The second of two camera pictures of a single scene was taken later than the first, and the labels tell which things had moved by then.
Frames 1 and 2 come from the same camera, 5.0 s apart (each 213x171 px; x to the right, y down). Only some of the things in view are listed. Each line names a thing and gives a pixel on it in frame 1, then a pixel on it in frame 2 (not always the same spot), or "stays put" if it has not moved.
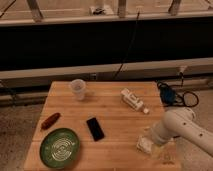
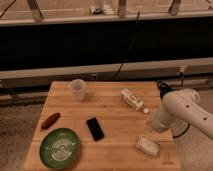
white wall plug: [182, 68] stays put
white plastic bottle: [133, 100] stays put
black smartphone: [95, 128] stays put
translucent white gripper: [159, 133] to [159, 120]
